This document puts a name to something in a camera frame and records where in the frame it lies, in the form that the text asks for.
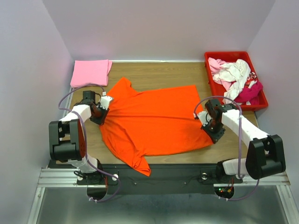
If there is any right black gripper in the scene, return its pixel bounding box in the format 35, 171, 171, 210
200, 119, 225, 144

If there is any orange t-shirt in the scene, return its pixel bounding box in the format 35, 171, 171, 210
99, 77, 212, 176

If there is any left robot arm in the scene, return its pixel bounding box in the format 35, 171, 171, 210
49, 91, 113, 185

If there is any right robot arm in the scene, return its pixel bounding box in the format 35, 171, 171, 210
193, 97, 286, 182

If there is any red plastic bin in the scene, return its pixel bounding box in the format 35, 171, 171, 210
204, 51, 268, 111

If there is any folded pink t-shirt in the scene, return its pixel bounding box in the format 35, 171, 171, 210
70, 60, 113, 88

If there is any magenta garment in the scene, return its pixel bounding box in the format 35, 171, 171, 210
235, 81, 263, 105

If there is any white garment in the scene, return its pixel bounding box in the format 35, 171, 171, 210
212, 59, 258, 104

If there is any light pink garment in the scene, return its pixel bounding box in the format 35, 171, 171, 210
208, 57, 226, 74

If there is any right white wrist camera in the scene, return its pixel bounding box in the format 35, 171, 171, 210
193, 111, 212, 126

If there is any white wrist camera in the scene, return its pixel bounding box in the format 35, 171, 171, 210
193, 111, 212, 126
99, 91, 114, 110

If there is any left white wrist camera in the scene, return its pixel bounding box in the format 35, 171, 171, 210
99, 91, 114, 110

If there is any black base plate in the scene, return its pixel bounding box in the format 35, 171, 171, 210
46, 163, 243, 196

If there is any aluminium rail frame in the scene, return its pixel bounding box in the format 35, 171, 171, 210
27, 87, 292, 224

